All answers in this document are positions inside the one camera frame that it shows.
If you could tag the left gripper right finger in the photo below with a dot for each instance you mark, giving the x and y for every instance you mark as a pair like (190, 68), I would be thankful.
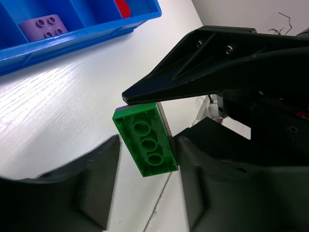
(226, 196)

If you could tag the blue divided plastic bin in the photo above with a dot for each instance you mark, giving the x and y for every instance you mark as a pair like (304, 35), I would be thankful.
(88, 22)

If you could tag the red flower lego brick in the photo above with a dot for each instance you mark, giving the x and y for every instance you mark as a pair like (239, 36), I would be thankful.
(123, 8)

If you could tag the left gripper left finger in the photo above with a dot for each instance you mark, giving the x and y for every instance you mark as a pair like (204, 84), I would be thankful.
(75, 197)

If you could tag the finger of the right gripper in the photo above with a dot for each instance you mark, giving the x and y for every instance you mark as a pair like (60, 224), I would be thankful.
(216, 140)
(212, 59)

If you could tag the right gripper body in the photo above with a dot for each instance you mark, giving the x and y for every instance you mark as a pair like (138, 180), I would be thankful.
(279, 123)

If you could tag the purple rounded lego brick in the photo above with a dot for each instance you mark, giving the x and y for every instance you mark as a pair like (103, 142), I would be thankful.
(42, 27)

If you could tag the green butterfly printed lego brick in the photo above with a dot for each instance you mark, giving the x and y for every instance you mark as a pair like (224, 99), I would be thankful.
(146, 133)

